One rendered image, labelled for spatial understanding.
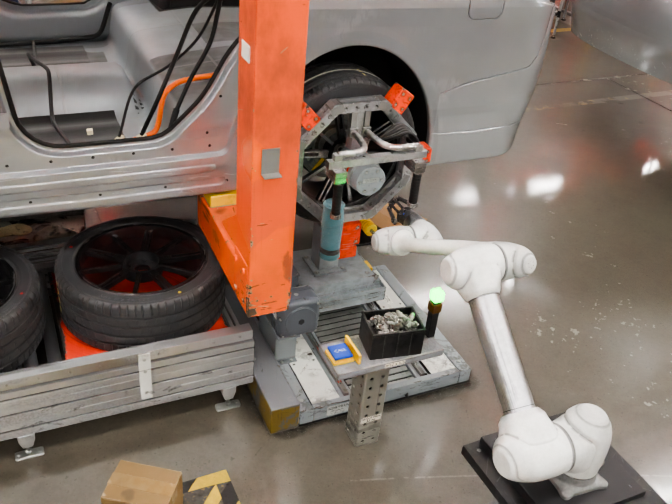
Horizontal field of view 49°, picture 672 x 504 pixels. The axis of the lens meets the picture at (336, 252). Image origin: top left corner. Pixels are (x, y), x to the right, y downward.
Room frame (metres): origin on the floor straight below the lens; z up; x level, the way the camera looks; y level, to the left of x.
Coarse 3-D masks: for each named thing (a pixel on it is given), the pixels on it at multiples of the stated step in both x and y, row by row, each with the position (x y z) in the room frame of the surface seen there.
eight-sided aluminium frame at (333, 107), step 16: (368, 96) 2.79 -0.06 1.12; (320, 112) 2.69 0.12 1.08; (336, 112) 2.67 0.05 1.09; (384, 112) 2.79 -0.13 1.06; (304, 128) 2.66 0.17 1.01; (320, 128) 2.65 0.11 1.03; (304, 144) 2.61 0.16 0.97; (400, 176) 2.84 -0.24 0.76; (384, 192) 2.81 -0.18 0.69; (320, 208) 2.71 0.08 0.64; (352, 208) 2.78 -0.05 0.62; (368, 208) 2.78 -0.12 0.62
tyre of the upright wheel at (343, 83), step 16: (320, 64) 2.96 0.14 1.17; (336, 64) 2.96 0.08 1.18; (352, 64) 3.01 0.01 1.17; (304, 80) 2.84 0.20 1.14; (320, 80) 2.81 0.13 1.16; (336, 80) 2.79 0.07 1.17; (352, 80) 2.80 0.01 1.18; (368, 80) 2.84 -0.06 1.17; (304, 96) 2.73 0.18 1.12; (320, 96) 2.73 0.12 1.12; (336, 96) 2.76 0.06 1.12; (352, 96) 2.80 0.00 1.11; (384, 96) 2.86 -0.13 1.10; (304, 208) 2.72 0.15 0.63
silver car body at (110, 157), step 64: (0, 0) 3.87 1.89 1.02; (128, 0) 4.11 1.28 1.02; (192, 0) 4.03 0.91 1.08; (320, 0) 2.73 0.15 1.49; (384, 0) 2.85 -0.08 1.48; (448, 0) 2.98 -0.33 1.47; (512, 0) 3.12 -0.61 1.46; (0, 64) 2.27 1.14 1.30; (64, 64) 3.25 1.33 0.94; (128, 64) 3.57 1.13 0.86; (192, 64) 3.20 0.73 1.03; (448, 64) 3.00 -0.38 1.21; (512, 64) 3.15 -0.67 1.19; (0, 128) 2.22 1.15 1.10; (64, 128) 2.87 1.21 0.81; (128, 128) 2.97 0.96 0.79; (192, 128) 2.54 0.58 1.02; (448, 128) 3.03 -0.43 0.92; (512, 128) 3.21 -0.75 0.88; (0, 192) 2.21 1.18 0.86; (64, 192) 2.30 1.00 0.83; (128, 192) 2.40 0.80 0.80; (192, 192) 2.51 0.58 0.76
